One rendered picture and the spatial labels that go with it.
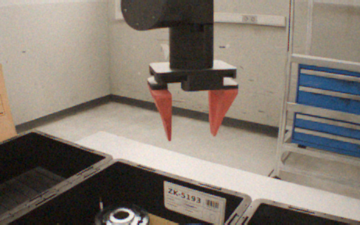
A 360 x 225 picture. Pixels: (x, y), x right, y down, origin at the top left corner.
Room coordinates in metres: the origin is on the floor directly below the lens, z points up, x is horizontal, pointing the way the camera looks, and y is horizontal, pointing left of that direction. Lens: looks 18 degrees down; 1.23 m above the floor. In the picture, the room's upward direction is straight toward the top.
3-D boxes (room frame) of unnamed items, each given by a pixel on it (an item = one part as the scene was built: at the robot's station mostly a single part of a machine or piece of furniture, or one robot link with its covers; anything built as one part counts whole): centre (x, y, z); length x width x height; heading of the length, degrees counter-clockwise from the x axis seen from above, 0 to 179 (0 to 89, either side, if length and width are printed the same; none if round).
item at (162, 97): (0.42, 0.00, 1.10); 0.07 x 0.07 x 0.09; 14
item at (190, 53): (0.43, -0.01, 1.17); 0.10 x 0.07 x 0.07; 104
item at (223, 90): (0.43, -0.03, 1.10); 0.07 x 0.07 x 0.09; 14
